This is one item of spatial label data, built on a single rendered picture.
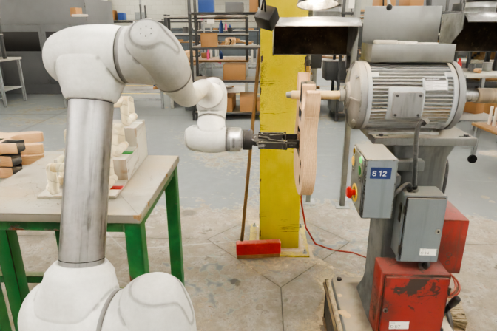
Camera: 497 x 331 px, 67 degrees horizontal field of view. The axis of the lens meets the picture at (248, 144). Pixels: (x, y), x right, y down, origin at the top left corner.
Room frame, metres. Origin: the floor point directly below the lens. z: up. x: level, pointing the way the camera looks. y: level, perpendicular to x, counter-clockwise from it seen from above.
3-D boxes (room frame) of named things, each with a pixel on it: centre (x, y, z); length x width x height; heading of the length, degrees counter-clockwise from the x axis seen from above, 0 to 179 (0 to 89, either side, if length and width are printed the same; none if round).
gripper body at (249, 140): (1.34, -0.02, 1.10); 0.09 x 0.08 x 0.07; 88
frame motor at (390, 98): (1.40, -0.57, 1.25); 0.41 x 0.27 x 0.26; 88
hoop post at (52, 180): (1.22, 0.68, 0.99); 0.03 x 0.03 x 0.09
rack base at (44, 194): (1.26, 0.60, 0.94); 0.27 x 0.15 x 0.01; 91
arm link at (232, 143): (1.34, 0.05, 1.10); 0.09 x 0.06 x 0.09; 178
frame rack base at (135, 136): (1.57, 0.60, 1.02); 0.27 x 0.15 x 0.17; 91
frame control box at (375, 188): (1.16, -0.47, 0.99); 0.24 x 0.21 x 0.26; 88
